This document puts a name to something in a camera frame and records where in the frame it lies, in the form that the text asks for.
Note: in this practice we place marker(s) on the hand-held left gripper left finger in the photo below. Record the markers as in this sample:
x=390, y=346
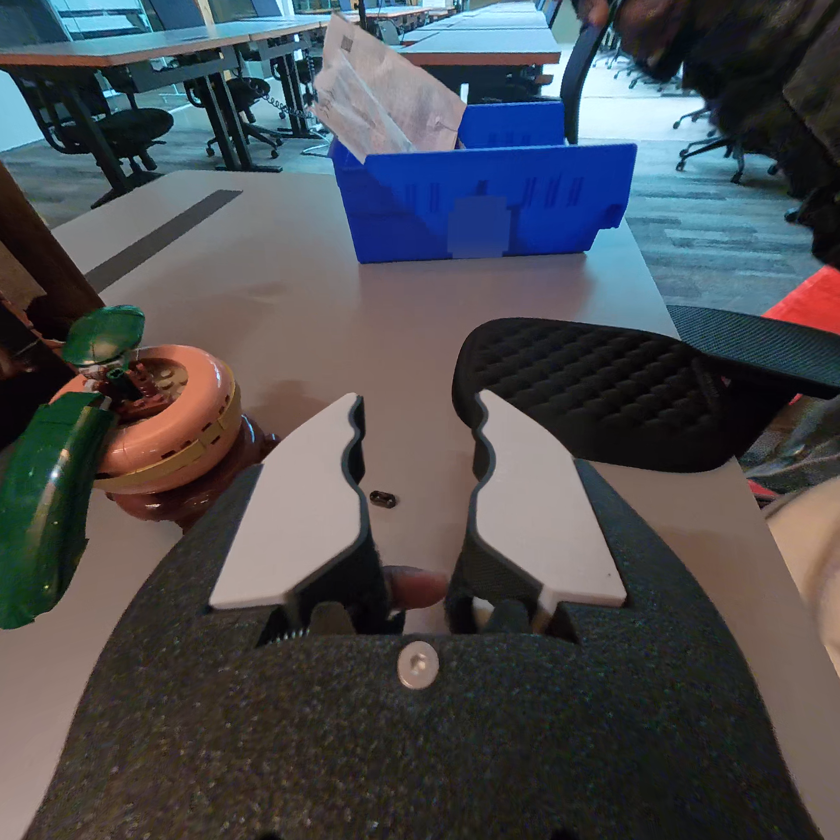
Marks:
x=289, y=518

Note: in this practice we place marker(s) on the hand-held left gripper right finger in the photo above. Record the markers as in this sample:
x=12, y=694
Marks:
x=544, y=525

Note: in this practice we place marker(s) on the black lego link piece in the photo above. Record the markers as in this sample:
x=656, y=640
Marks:
x=384, y=499

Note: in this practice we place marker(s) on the lego flower pot model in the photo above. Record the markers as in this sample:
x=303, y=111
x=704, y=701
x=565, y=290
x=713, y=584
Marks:
x=190, y=407

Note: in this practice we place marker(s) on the rounded green lego leaf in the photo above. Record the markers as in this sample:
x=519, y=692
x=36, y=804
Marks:
x=105, y=331

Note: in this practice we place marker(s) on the circle print white paper bag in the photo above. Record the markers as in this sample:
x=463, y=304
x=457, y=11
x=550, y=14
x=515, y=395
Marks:
x=420, y=98

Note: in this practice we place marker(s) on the person's right forearm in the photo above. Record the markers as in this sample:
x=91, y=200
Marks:
x=754, y=98

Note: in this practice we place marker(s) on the orchid print lego box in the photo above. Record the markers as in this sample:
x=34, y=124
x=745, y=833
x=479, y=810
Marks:
x=39, y=262

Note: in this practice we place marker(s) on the person's left hand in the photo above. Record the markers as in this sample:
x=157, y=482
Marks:
x=417, y=587

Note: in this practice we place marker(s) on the person's right hand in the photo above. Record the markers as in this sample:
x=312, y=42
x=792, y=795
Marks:
x=646, y=33

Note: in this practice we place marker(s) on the black chair armrest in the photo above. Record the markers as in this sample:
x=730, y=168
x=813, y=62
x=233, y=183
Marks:
x=590, y=394

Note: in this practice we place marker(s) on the person's grey denim jacket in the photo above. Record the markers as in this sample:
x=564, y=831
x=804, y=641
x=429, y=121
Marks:
x=787, y=446

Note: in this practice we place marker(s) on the person's beige trousers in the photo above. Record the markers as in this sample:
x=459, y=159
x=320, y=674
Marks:
x=807, y=577

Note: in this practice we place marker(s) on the red sheet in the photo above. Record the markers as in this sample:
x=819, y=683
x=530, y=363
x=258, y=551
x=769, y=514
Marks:
x=807, y=295

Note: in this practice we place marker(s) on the plain white paper bag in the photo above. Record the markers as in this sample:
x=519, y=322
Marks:
x=354, y=105

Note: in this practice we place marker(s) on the wooden edge office table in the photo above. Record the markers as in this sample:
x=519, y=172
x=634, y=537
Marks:
x=485, y=49

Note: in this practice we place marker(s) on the long office table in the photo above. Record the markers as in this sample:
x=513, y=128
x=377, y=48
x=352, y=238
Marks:
x=131, y=49

